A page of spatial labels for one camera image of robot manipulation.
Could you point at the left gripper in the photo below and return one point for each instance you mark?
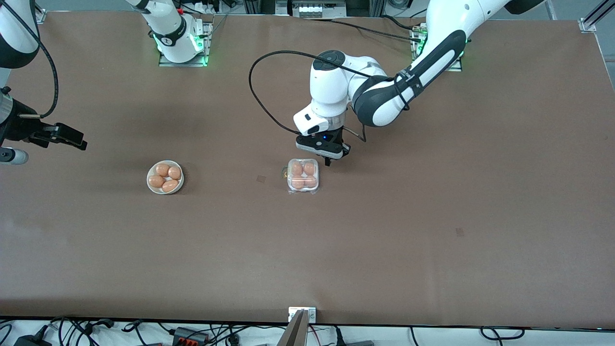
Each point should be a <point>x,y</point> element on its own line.
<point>338,135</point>

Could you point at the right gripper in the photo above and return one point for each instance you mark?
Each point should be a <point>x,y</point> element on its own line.
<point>20,129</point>

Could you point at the clear lidded white egg box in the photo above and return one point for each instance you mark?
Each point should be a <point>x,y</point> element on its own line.
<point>314,190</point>

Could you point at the brown egg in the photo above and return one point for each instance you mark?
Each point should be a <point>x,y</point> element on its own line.
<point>169,186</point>
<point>156,181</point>
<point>163,169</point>
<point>310,181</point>
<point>309,168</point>
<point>298,182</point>
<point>175,172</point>
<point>296,168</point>

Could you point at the black orange connector box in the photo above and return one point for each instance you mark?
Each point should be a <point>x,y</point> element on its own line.
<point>190,335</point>

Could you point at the white bowl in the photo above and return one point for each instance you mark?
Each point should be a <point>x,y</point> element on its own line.
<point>156,190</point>

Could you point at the white terminal block device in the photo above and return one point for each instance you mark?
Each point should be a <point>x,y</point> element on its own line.
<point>319,9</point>

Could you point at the black plug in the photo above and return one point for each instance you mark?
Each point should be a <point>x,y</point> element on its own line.
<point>355,343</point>

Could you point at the white power strip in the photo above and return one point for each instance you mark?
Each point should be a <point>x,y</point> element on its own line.
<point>206,8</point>

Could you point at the black power adapter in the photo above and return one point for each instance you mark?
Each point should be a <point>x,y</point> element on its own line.
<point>31,341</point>

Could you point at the metal table corner bracket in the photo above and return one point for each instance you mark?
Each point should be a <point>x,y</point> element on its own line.
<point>42,17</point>
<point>588,25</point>

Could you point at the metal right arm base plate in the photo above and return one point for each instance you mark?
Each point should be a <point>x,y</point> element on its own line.
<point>182,64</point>

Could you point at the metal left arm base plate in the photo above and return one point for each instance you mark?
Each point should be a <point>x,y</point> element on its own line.
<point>456,66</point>

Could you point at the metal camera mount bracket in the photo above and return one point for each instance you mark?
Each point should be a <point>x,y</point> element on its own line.
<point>311,315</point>

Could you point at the aluminium camera mount bar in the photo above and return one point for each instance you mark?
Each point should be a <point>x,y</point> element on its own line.
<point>295,334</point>

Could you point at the aluminium extrusion rail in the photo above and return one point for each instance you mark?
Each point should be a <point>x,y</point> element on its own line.
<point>604,9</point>

